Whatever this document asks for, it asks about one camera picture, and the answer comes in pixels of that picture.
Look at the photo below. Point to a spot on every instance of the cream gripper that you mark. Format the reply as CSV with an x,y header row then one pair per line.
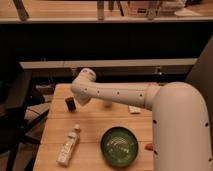
x,y
83,101

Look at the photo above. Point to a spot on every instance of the black eraser block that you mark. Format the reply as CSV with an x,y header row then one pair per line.
x,y
70,103

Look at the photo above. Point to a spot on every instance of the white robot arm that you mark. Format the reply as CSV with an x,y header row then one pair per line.
x,y
180,120

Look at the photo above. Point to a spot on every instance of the white paper cup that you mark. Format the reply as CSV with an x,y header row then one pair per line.
x,y
107,104

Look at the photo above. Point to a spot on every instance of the white rectangular packet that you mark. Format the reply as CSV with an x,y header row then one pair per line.
x,y
134,110

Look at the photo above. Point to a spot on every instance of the green ribbed bowl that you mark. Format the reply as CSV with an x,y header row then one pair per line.
x,y
119,147

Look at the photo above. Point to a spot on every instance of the black office chair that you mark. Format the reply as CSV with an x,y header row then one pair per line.
x,y
13,125

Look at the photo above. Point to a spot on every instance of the orange carrot toy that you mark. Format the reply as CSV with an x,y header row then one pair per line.
x,y
149,147

